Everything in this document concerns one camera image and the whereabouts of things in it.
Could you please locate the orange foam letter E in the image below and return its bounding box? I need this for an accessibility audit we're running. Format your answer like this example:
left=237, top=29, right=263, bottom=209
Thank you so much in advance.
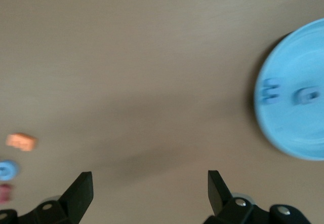
left=5, top=132, right=38, bottom=153

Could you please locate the blue foam letter P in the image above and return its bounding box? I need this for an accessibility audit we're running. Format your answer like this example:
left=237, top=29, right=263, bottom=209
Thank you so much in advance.
left=291, top=87, right=321, bottom=107

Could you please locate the blue foam letter E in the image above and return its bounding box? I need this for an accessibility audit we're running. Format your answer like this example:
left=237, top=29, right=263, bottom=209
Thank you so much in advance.
left=262, top=78, right=280, bottom=105

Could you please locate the dark red foam letter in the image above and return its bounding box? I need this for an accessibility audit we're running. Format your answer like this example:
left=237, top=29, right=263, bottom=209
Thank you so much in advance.
left=0, top=183, right=15, bottom=204

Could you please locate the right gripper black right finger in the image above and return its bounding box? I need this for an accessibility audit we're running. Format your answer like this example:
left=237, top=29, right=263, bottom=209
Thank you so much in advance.
left=204, top=169, right=311, bottom=224

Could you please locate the blue foam letter G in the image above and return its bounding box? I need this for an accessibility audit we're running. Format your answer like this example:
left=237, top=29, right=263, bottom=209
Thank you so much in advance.
left=0, top=159, right=20, bottom=181

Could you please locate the blue round plate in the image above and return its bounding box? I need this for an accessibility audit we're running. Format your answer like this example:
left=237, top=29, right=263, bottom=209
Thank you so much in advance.
left=254, top=18, right=324, bottom=162

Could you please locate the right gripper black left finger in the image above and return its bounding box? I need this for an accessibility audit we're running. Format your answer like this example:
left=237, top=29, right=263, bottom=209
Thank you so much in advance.
left=0, top=171, right=94, bottom=224

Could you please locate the brown table cover sheet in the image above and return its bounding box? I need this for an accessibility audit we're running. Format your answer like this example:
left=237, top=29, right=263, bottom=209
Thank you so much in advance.
left=0, top=0, right=324, bottom=224

